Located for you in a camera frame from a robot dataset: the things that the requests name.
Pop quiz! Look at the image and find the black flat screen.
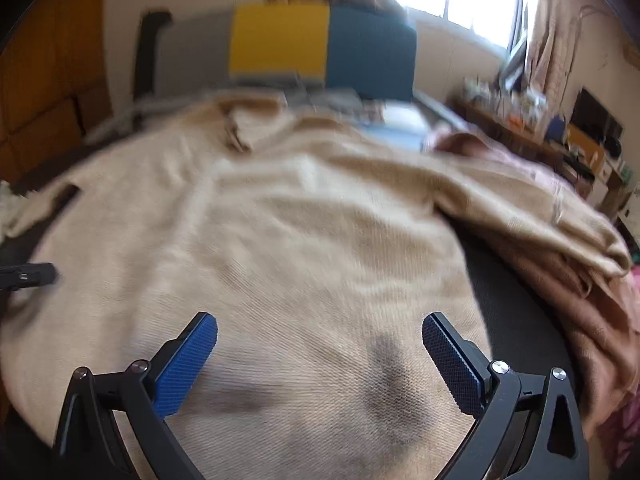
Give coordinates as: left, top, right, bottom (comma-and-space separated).
570, 87, 626, 146

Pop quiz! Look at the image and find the dark grey hanging cloth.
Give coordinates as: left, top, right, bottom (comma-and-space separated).
500, 35, 531, 92

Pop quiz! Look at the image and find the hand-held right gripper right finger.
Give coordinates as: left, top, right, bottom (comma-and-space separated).
421, 311, 591, 480

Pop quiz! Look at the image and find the row of small bottles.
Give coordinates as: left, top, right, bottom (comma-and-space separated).
462, 77, 501, 107

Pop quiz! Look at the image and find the blue chair back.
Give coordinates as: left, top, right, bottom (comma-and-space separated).
545, 115, 568, 143

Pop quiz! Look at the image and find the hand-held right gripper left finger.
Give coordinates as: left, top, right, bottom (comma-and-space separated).
52, 311, 219, 480

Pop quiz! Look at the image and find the wooden board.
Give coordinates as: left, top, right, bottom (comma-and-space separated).
565, 125, 603, 166

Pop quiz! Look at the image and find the pink knit sweater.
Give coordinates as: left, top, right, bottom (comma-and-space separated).
430, 130, 640, 441

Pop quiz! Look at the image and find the grey yellow blue sofa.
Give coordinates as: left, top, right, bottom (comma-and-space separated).
85, 2, 451, 141

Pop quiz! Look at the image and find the brown wooden table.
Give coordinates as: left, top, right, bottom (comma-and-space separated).
452, 97, 576, 161

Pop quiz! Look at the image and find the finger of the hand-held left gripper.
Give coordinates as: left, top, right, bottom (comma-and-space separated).
0, 261, 58, 291

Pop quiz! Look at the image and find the white fringed cloth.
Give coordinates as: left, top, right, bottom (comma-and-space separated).
0, 180, 18, 241

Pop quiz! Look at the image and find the beige lighthouse print curtain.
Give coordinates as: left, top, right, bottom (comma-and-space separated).
500, 0, 596, 126

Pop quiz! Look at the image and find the beige knit sweater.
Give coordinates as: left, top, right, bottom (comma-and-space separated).
0, 95, 633, 480

